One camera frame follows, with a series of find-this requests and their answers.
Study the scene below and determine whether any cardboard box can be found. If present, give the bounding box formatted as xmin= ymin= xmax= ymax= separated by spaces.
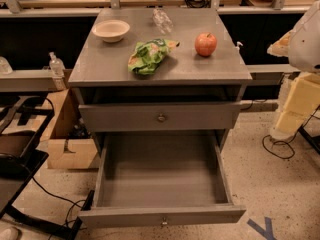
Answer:
xmin=41 ymin=88 xmax=100 ymax=170

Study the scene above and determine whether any small white pump bottle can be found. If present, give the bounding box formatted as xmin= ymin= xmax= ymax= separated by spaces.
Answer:
xmin=236 ymin=41 xmax=244 ymax=52

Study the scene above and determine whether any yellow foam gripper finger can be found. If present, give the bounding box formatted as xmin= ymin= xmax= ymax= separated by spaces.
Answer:
xmin=270 ymin=72 xmax=320 ymax=140

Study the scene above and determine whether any open grey middle drawer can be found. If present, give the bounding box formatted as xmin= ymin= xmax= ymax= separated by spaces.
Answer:
xmin=79 ymin=131 xmax=246 ymax=228

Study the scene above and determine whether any clear plastic water bottle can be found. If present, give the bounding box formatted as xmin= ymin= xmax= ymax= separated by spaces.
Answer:
xmin=153 ymin=8 xmax=173 ymax=34

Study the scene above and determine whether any red apple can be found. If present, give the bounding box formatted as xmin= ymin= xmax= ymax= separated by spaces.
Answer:
xmin=194 ymin=33 xmax=217 ymax=57

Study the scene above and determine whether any closed grey top drawer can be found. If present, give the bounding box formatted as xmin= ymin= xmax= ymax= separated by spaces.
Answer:
xmin=79 ymin=102 xmax=240 ymax=132

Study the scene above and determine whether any grey drawer cabinet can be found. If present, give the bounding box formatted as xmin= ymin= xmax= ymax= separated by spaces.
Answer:
xmin=68 ymin=6 xmax=253 ymax=230

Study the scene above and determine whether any black floor cable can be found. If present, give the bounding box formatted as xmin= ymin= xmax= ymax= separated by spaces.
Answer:
xmin=261 ymin=105 xmax=320 ymax=161

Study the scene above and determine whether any white ceramic bowl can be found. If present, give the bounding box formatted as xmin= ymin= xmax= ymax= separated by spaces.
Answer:
xmin=92 ymin=20 xmax=130 ymax=43

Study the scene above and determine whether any green rice chip bag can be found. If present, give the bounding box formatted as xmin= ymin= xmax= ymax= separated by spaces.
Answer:
xmin=128 ymin=38 xmax=180 ymax=75

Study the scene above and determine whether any blue tape floor mark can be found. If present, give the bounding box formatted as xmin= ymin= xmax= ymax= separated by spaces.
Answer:
xmin=247 ymin=217 xmax=277 ymax=240

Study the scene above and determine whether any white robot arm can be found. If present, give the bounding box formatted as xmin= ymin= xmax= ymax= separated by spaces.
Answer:
xmin=267 ymin=1 xmax=320 ymax=140

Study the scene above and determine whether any clear pump dispenser bottle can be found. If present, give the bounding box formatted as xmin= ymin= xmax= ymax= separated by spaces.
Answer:
xmin=49 ymin=52 xmax=65 ymax=76

